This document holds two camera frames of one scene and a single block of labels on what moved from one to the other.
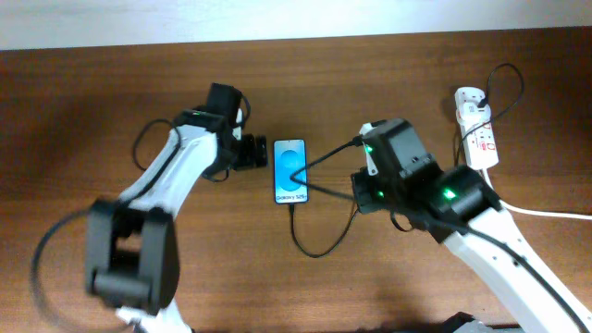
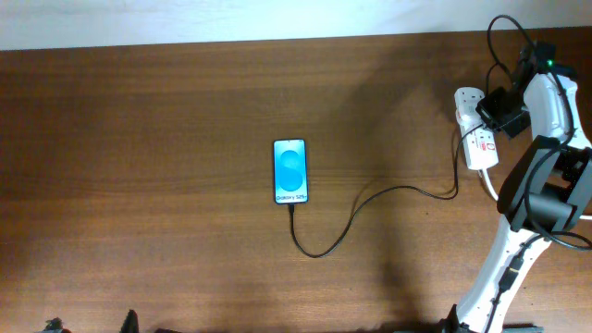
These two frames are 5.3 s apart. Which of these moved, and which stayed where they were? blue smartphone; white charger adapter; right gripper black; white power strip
Moved: right gripper black
Stayed: white charger adapter; blue smartphone; white power strip
